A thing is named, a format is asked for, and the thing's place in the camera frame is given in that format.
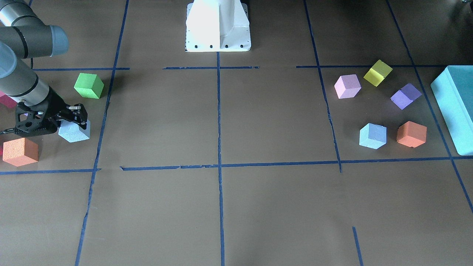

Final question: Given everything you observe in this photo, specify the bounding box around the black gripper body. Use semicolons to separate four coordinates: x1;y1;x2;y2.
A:
15;88;71;137

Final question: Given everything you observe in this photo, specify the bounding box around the light blue foam block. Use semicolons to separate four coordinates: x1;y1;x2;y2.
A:
58;120;90;143
359;123;387;149

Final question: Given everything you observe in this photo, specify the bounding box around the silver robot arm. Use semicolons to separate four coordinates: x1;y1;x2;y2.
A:
0;0;89;137

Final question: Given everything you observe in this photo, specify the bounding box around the green foam block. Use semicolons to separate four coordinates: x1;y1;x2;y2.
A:
73;73;104;99

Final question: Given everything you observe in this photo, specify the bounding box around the orange foam block near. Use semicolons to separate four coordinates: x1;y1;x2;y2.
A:
2;138;39;167

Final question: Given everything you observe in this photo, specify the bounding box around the orange foam block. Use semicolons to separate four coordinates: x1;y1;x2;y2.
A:
2;138;39;167
397;121;427;148

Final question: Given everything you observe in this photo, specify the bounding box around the crimson foam block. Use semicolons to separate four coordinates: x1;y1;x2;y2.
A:
0;92;17;108

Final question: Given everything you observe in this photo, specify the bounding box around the pink foam block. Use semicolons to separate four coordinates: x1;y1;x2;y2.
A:
334;74;362;99

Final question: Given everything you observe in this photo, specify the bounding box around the yellow foam block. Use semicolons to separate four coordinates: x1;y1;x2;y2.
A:
364;59;392;86

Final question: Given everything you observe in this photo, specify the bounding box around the purple foam block far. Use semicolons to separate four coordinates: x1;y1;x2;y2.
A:
390;83;422;110

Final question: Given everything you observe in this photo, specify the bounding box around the orange foam block far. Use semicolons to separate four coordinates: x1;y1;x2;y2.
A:
397;121;427;148

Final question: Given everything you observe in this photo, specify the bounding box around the teal plastic bin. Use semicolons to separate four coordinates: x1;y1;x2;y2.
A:
431;65;473;156

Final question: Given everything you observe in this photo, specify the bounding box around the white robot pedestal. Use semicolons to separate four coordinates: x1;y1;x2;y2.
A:
185;0;252;52

